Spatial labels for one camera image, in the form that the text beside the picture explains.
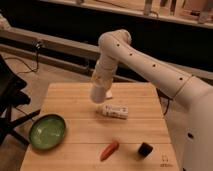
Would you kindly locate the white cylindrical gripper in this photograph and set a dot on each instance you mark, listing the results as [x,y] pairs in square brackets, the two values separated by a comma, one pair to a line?
[98,92]

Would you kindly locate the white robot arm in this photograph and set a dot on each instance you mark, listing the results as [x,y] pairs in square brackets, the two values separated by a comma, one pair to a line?
[186,89]

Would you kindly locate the black ceramic cup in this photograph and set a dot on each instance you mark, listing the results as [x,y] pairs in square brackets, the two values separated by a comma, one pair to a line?
[145,149]

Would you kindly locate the white plastic bottle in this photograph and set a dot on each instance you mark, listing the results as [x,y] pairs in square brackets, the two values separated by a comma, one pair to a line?
[115,111]

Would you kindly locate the orange carrot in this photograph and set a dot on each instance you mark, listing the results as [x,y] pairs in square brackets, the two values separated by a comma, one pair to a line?
[109,150]

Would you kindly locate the green bowl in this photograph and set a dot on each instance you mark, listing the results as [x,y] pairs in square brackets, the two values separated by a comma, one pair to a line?
[47,132]

